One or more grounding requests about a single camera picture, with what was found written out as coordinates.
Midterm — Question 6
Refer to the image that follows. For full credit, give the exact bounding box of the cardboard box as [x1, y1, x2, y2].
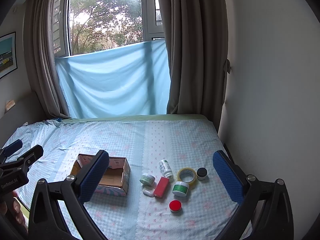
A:
[71, 154, 130, 197]

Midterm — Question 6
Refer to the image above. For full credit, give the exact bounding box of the black lid small jar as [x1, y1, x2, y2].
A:
[196, 167, 208, 180]

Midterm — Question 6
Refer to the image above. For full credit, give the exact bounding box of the yellow tape roll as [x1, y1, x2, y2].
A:
[177, 167, 197, 187]

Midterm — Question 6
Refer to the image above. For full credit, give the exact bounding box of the white jar green label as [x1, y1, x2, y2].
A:
[172, 181, 189, 197]

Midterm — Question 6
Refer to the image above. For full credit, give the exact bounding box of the red lid small jar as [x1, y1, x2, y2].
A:
[169, 199, 182, 213]

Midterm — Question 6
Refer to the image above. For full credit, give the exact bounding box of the white earbuds case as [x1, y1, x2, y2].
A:
[142, 186, 155, 197]

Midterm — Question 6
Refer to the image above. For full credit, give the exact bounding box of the small light green jar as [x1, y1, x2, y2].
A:
[139, 173, 155, 187]

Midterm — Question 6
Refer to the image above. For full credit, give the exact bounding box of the red rectangular box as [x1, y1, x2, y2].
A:
[153, 177, 170, 198]

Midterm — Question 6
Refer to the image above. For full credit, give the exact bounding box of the white pill bottle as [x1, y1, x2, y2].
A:
[159, 159, 174, 179]

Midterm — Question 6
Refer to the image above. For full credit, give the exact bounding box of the person's left hand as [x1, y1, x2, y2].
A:
[0, 190, 27, 227]

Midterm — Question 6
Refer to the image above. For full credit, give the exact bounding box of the grey headboard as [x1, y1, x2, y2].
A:
[0, 92, 48, 147]

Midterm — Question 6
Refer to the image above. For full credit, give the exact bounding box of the left brown curtain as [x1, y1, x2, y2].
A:
[23, 0, 69, 119]

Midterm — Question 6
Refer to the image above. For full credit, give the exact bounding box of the brown curtain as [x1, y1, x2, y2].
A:
[159, 0, 229, 129]
[23, 0, 69, 119]

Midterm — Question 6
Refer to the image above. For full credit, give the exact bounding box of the patterned blue bed sheet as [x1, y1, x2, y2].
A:
[4, 118, 238, 239]

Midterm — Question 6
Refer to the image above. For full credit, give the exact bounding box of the light blue hanging sheet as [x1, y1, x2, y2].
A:
[55, 38, 170, 119]

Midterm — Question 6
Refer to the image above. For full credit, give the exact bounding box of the right brown curtain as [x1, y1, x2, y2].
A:
[159, 0, 229, 129]

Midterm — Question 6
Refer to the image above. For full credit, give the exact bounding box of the framed wall picture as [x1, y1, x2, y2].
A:
[0, 32, 17, 79]

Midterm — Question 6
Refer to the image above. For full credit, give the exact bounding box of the window with frame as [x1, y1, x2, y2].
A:
[52, 0, 164, 57]

